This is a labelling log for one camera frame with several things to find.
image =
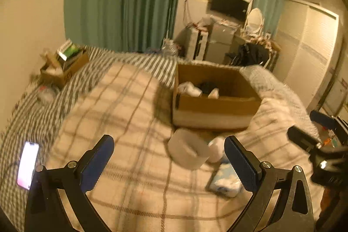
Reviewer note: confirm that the white toilet paper roll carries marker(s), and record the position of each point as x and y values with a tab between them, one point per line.
187	149

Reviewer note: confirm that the white oval mirror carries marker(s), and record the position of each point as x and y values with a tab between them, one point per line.
255	20

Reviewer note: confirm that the clear plastic bottle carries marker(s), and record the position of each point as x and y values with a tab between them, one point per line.
169	46

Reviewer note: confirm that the green book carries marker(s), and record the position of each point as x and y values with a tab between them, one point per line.
70	50

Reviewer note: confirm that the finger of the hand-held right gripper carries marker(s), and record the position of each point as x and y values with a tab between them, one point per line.
325	118
303	138

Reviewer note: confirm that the small cardboard box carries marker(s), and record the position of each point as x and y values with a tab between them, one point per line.
68	69

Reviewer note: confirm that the narrow green curtain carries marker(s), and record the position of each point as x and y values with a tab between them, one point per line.
267	1

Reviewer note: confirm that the grey striped bed sheet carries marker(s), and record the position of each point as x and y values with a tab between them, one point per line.
40	112

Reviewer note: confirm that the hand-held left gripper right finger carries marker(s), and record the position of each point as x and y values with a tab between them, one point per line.
240	164

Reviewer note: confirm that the black wall television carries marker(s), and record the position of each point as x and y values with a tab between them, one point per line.
229	5

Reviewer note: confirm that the beige plaid blanket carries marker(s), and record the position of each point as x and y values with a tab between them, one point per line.
130	139

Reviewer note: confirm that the wide green curtain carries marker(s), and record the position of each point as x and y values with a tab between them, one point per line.
122	1

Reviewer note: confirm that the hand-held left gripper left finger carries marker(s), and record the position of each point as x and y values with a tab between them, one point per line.
98	164

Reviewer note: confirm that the black bag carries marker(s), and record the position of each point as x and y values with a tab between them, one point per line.
251	54

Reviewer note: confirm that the grey cabinet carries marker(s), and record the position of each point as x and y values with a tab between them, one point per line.
219	43

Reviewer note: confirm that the blue white tissue pack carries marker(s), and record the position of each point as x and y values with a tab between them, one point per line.
225	183

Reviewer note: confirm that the large cardboard box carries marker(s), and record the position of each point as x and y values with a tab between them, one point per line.
214	109

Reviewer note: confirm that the white rolled socks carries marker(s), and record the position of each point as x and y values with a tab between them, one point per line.
190	88

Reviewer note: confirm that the lit smartphone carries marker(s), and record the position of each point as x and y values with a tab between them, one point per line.
27	164

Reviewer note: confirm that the white wardrobe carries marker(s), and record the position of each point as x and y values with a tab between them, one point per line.
310	52

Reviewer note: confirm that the white crumpled cloth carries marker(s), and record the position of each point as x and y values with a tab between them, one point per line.
217	149

